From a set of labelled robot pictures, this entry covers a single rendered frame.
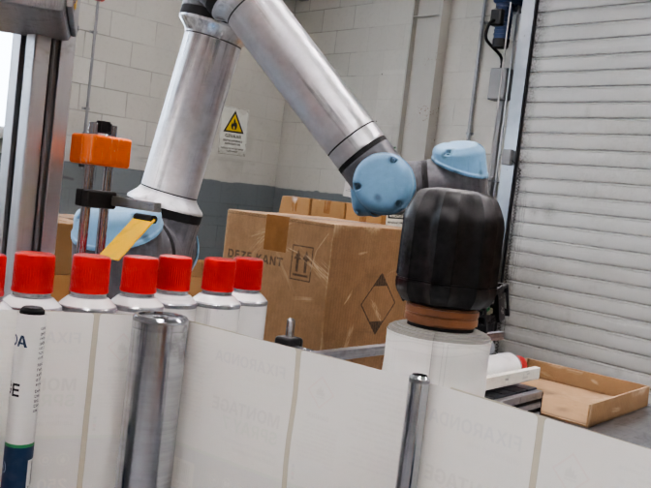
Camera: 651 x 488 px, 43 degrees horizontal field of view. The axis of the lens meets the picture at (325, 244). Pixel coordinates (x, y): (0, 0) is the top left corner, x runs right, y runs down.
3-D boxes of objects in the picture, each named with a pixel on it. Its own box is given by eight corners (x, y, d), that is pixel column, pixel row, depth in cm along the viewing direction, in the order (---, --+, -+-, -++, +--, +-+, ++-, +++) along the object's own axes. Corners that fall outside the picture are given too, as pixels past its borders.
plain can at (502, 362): (480, 363, 129) (534, 352, 145) (451, 357, 132) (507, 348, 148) (478, 396, 129) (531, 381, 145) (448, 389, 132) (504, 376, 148)
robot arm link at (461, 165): (425, 141, 121) (484, 137, 120) (430, 213, 125) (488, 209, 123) (425, 153, 114) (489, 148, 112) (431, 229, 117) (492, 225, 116)
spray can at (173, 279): (131, 467, 80) (153, 257, 79) (124, 449, 85) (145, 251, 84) (185, 467, 82) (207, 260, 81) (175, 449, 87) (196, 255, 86)
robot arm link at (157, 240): (52, 304, 107) (55, 199, 106) (95, 294, 120) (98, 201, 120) (141, 310, 105) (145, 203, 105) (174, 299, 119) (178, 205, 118)
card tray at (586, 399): (587, 428, 138) (591, 404, 138) (452, 390, 154) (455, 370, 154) (647, 406, 161) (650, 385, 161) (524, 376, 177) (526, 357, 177)
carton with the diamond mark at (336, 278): (315, 388, 134) (334, 223, 133) (210, 357, 149) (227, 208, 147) (411, 371, 158) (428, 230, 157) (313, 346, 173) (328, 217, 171)
